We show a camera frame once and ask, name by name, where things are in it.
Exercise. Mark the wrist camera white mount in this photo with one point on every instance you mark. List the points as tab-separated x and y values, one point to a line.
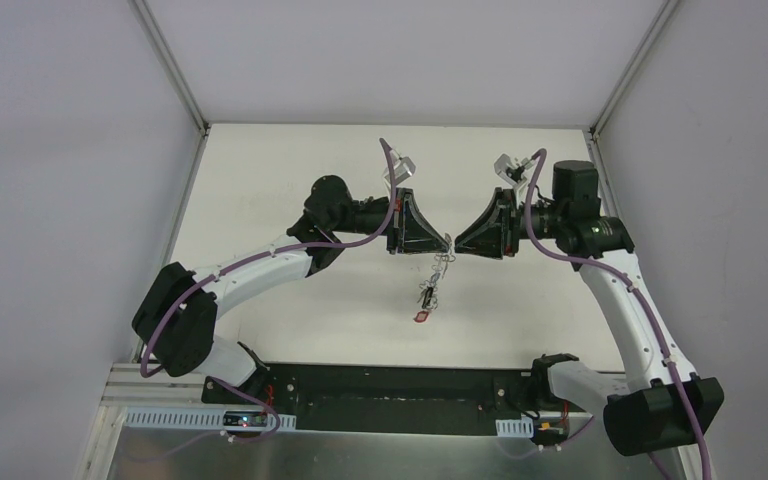
513	171
399	169

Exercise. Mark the red key tag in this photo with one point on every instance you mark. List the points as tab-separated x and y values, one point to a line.
421	317

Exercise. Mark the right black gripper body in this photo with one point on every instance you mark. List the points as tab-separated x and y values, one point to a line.
512	223

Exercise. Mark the large metal keyring disc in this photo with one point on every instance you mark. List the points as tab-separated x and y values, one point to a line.
428	299

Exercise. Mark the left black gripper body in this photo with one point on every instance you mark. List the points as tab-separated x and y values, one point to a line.
393	221

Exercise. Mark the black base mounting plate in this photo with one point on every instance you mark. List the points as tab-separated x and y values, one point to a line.
403	400

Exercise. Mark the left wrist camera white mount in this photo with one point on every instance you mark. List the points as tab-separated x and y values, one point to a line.
399	169

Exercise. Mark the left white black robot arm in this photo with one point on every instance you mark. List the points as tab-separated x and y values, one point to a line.
177	318

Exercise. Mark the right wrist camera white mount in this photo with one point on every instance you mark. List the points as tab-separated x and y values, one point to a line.
513	171

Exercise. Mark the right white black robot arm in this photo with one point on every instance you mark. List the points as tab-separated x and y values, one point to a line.
662	402

